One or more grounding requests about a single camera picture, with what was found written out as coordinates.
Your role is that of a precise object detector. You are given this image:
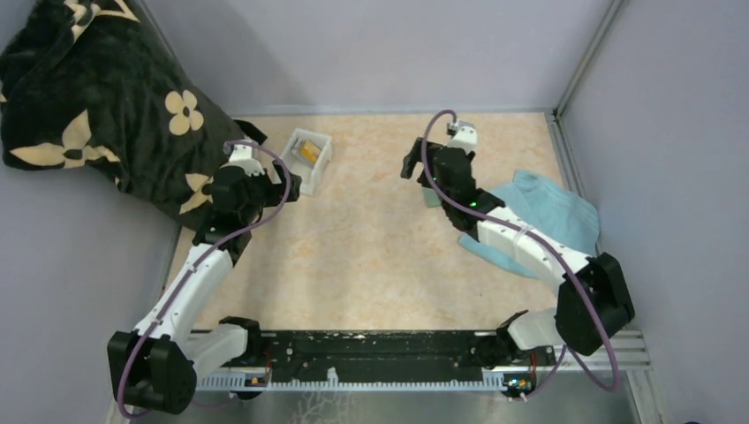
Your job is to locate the aluminium frame rail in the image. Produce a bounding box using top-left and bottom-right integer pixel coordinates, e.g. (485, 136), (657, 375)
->
(117, 329), (652, 393)

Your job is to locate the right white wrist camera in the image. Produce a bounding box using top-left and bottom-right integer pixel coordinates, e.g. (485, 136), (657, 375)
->
(447, 120), (478, 154)

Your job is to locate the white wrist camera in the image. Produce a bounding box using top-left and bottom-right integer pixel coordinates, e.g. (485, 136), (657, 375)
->
(447, 120), (478, 154)
(227, 144), (266, 177)

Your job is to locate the yellow credit card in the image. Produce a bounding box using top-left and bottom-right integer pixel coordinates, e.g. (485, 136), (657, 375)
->
(299, 140), (322, 166)

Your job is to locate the black floral blanket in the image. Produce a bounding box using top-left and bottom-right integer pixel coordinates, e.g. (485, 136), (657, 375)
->
(1, 1), (266, 229)

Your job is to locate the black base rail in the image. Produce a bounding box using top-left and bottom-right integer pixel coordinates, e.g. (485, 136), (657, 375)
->
(226, 330), (556, 383)

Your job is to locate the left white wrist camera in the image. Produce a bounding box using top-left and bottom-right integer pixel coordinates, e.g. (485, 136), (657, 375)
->
(227, 144), (266, 177)

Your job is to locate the light blue towel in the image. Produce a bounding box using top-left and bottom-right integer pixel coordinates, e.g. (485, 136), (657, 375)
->
(489, 170), (600, 255)

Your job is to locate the translucent white plastic bin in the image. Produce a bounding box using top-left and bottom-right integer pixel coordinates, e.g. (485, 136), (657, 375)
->
(280, 128), (333, 197)

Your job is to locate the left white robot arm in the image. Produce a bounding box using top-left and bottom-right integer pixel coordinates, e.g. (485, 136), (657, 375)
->
(107, 160), (301, 419)

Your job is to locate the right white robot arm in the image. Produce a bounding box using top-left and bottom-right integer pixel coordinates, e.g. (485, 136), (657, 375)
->
(400, 137), (634, 369)

